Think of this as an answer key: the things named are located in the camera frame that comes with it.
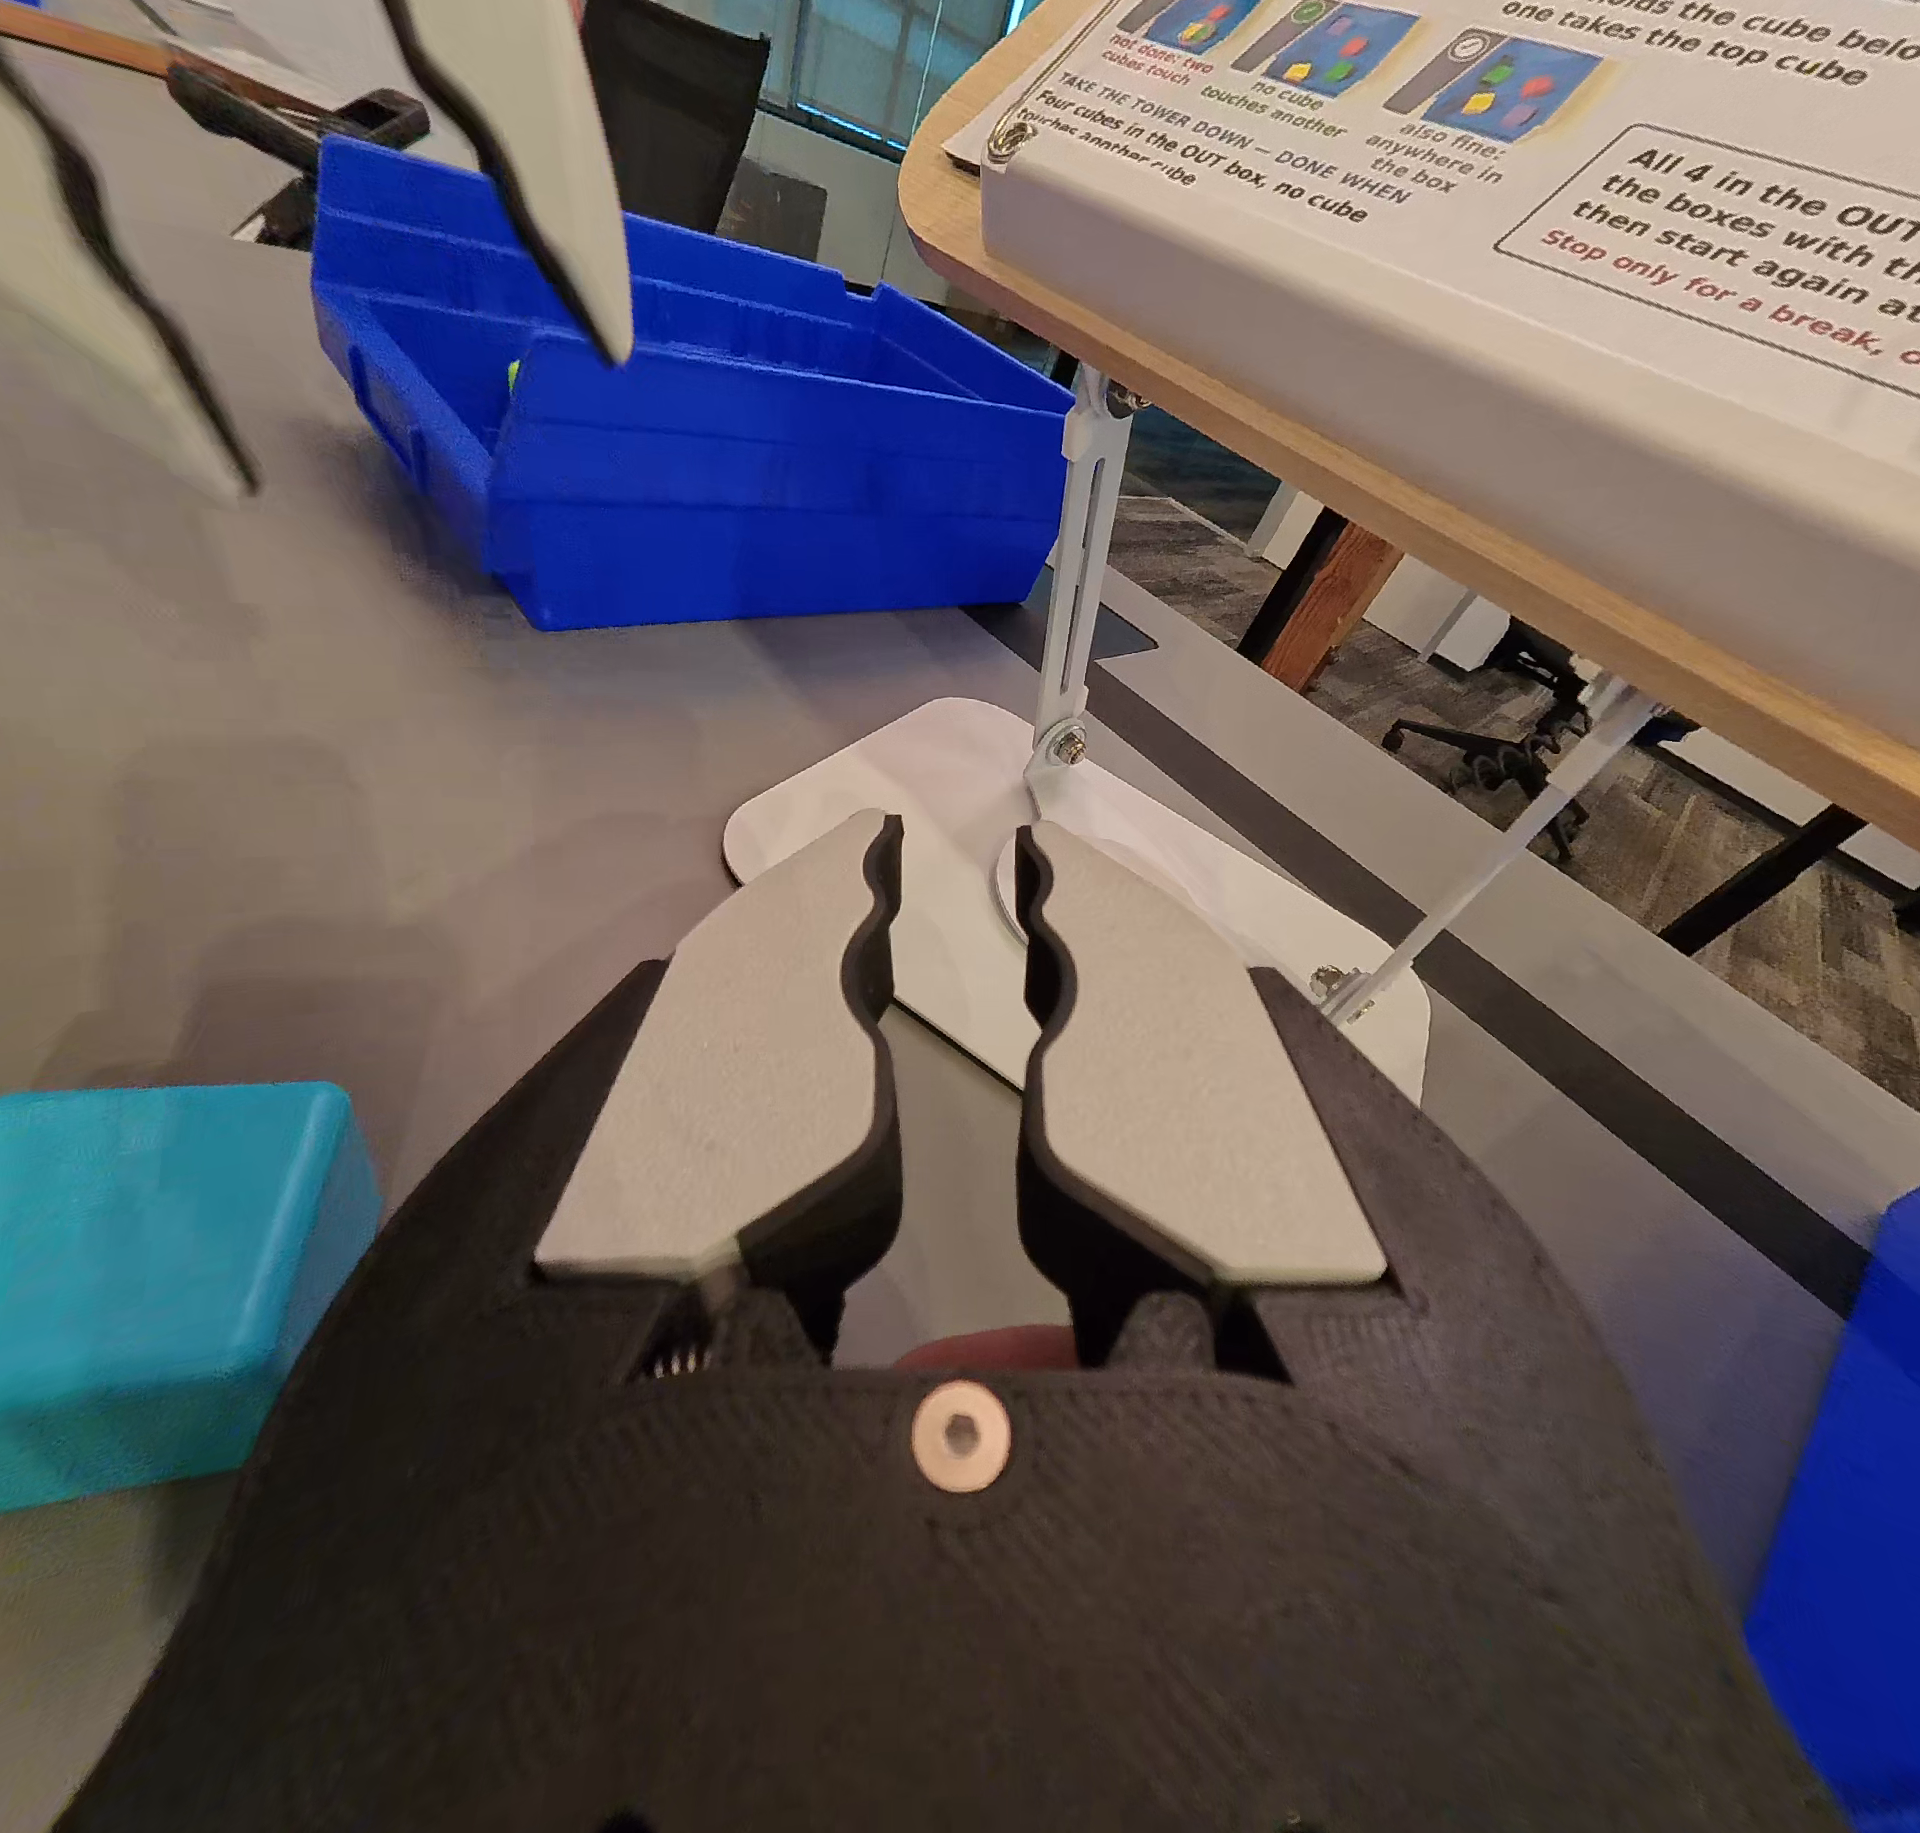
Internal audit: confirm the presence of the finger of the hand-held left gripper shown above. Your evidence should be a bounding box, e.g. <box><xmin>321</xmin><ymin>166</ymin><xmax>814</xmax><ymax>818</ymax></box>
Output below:
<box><xmin>319</xmin><ymin>0</ymin><xmax>642</xmax><ymax>368</ymax></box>
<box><xmin>0</xmin><ymin>46</ymin><xmax>264</xmax><ymax>504</ymax></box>

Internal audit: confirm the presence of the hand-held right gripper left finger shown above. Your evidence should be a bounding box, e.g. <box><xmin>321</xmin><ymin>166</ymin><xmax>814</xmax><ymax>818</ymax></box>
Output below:
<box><xmin>530</xmin><ymin>811</ymin><xmax>908</xmax><ymax>1365</ymax></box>

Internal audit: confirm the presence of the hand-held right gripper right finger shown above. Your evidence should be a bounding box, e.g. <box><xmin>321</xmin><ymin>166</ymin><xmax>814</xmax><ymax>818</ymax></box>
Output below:
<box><xmin>1014</xmin><ymin>818</ymin><xmax>1392</xmax><ymax>1369</ymax></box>

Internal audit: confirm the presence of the blue plastic bin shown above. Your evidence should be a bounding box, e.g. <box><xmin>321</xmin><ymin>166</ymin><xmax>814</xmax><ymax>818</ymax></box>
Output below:
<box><xmin>311</xmin><ymin>134</ymin><xmax>1073</xmax><ymax>633</ymax></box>
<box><xmin>1746</xmin><ymin>1187</ymin><xmax>1920</xmax><ymax>1833</ymax></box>

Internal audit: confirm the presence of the cyan cube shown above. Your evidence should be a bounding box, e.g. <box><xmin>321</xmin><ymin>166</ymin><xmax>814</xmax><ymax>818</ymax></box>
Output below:
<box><xmin>0</xmin><ymin>1083</ymin><xmax>384</xmax><ymax>1510</ymax></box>

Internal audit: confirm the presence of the grey desk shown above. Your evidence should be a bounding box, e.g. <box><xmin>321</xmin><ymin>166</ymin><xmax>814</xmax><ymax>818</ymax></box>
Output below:
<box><xmin>0</xmin><ymin>0</ymin><xmax>1920</xmax><ymax>1833</ymax></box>

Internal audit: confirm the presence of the black mesh office chair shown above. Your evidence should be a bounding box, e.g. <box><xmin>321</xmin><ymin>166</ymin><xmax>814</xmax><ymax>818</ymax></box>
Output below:
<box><xmin>576</xmin><ymin>0</ymin><xmax>774</xmax><ymax>237</ymax></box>

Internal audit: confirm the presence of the thin wooden board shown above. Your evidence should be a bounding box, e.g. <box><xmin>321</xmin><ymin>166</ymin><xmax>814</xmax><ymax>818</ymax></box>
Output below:
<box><xmin>0</xmin><ymin>0</ymin><xmax>189</xmax><ymax>78</ymax></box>

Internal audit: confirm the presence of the black device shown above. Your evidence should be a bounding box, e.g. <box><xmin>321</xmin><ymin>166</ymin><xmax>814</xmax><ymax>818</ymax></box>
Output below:
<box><xmin>164</xmin><ymin>56</ymin><xmax>433</xmax><ymax>155</ymax></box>

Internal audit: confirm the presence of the white stand with wooden board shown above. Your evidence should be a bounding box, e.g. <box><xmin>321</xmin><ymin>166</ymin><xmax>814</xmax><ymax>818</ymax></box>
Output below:
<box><xmin>723</xmin><ymin>0</ymin><xmax>1920</xmax><ymax>1100</ymax></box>

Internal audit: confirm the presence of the black swivel chair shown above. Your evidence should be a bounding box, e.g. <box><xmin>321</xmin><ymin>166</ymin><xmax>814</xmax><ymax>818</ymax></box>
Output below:
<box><xmin>1380</xmin><ymin>618</ymin><xmax>1592</xmax><ymax>859</ymax></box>

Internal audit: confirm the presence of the black table leg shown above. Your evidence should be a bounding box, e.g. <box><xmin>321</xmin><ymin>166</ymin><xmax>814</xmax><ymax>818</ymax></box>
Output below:
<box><xmin>1656</xmin><ymin>803</ymin><xmax>1868</xmax><ymax>956</ymax></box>

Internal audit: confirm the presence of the printed instruction sheet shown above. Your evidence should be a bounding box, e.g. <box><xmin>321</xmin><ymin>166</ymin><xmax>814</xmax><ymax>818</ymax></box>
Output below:
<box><xmin>1005</xmin><ymin>0</ymin><xmax>1920</xmax><ymax>403</ymax></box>

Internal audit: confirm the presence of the wooden post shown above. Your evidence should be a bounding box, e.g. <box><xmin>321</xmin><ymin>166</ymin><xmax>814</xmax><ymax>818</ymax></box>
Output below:
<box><xmin>1259</xmin><ymin>521</ymin><xmax>1403</xmax><ymax>695</ymax></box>

